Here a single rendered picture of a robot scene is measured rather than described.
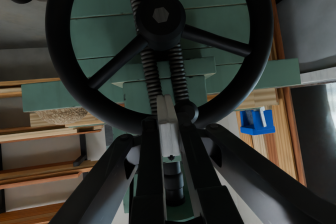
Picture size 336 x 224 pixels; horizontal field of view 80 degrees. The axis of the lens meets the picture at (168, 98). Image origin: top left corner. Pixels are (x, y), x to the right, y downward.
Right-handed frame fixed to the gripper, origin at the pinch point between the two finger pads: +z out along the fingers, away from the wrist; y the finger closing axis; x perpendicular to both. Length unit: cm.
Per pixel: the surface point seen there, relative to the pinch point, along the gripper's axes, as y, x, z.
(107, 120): -7.0, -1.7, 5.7
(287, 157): 102, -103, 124
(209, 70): 8.3, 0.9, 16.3
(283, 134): 101, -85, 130
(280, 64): 26.3, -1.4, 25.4
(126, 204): -17, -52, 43
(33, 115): -37, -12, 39
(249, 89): 10.6, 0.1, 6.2
